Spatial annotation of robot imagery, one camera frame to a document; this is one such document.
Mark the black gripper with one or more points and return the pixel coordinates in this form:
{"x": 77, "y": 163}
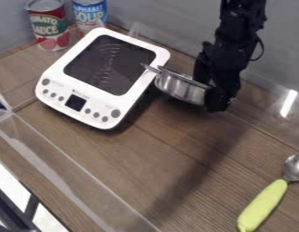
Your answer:
{"x": 219, "y": 65}

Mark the silver pot with handles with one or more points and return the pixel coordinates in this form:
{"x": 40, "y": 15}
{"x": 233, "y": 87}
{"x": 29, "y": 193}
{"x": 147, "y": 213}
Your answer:
{"x": 179, "y": 85}

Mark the white and black induction stove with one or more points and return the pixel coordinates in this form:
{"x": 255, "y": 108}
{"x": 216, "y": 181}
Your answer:
{"x": 97, "y": 80}

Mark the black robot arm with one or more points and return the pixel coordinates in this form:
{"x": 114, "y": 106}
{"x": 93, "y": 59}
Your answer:
{"x": 241, "y": 19}

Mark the alphabet soup can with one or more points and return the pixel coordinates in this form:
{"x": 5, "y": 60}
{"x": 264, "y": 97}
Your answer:
{"x": 90, "y": 15}

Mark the tomato sauce can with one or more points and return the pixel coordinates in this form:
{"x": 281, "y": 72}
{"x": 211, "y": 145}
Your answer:
{"x": 49, "y": 24}

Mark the clear acrylic corner bracket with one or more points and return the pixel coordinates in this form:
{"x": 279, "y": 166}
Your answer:
{"x": 133, "y": 30}

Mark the spoon with green handle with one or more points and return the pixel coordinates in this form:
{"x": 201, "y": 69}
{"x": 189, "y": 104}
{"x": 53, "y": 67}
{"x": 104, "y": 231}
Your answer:
{"x": 264, "y": 203}

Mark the black metal frame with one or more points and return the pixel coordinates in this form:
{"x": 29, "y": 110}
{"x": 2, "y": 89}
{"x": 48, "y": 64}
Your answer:
{"x": 14, "y": 220}

